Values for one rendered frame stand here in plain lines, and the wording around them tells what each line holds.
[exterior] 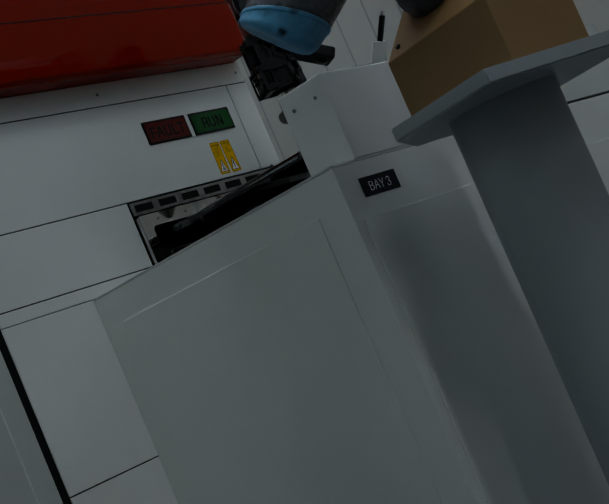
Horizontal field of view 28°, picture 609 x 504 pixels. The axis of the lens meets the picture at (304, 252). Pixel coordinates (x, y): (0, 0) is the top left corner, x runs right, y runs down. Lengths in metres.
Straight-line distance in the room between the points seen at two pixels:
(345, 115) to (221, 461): 0.63
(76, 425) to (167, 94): 0.75
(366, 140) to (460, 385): 0.39
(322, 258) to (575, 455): 0.52
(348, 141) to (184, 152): 0.72
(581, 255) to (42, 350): 0.95
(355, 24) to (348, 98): 3.36
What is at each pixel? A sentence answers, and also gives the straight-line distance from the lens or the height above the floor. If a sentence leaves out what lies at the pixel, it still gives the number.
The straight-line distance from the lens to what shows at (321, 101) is 1.83.
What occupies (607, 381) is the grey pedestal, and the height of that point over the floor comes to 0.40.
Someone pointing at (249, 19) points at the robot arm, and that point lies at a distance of 1.66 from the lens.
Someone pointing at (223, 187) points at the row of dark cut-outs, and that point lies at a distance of 2.49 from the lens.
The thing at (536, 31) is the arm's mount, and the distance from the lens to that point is 1.63.
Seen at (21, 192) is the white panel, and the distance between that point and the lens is 2.20.
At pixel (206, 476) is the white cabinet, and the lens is 2.11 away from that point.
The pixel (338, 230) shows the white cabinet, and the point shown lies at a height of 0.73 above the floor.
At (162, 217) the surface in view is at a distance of 2.35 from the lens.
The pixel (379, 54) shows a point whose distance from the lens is 2.47.
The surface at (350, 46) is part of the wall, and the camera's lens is 5.26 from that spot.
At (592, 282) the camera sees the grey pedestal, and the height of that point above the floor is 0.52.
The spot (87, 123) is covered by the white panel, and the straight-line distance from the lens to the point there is 2.35.
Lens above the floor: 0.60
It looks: 4 degrees up
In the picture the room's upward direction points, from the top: 23 degrees counter-clockwise
